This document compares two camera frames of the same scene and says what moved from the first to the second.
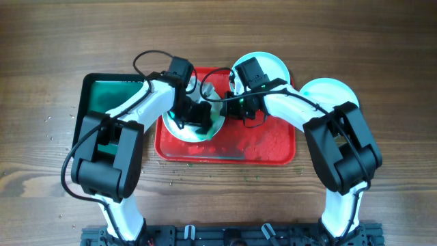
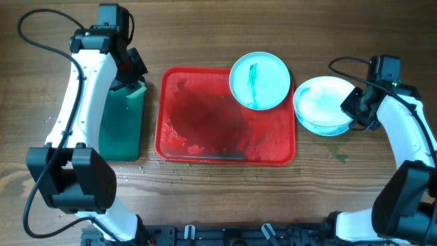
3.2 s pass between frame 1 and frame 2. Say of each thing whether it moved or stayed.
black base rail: stayed
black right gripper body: moved
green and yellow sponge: moved
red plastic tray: stayed
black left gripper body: moved
